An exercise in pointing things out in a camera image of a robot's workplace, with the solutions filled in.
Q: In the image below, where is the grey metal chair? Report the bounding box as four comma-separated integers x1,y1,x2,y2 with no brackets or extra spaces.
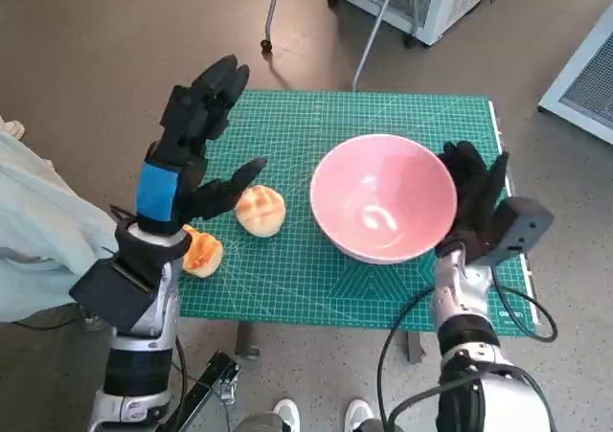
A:
261,0,432,92

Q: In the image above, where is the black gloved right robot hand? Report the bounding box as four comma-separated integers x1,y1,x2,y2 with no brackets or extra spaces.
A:
436,140,511,265

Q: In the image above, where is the long glazed toy bread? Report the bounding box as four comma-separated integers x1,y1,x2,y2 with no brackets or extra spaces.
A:
181,224,225,278

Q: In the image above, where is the green cutting mat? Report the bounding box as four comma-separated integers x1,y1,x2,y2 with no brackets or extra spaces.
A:
174,89,540,338

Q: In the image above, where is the white mesh cabinet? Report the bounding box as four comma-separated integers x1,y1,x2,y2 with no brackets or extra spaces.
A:
328,0,513,48

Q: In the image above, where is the grey table leg bracket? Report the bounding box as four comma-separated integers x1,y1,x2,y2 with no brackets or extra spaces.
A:
406,330,427,365
237,324,262,360

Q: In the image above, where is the white mesh panel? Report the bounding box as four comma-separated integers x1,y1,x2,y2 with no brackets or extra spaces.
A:
536,3,613,146

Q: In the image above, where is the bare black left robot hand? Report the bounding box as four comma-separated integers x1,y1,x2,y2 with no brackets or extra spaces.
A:
135,54,268,236

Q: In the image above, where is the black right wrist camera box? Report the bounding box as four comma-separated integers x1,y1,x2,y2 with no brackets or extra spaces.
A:
471,196,556,266

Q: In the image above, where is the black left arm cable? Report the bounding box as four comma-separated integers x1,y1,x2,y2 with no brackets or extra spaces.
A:
162,335,189,432

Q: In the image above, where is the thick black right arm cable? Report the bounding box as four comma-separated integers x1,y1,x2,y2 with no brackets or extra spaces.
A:
388,369,556,432

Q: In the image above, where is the pink bowl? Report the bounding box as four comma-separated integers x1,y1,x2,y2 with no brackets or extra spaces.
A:
309,133,459,265

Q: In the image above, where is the person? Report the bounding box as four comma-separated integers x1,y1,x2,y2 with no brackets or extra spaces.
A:
0,115,121,326

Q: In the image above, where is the black bar with metal clamp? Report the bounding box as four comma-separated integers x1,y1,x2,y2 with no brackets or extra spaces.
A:
160,350,241,432

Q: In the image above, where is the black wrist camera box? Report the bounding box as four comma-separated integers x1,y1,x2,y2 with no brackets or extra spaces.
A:
471,196,556,266
69,257,162,335

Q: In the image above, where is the white shoe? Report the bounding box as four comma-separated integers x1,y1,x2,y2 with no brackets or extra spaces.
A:
345,398,377,432
271,398,302,432

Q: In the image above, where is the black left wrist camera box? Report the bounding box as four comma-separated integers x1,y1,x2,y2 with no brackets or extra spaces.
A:
69,257,162,335

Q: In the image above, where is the round toy bread bun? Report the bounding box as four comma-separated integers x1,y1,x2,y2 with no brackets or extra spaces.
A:
235,185,287,238

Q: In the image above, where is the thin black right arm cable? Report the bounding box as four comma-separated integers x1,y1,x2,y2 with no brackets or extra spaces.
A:
376,278,559,432

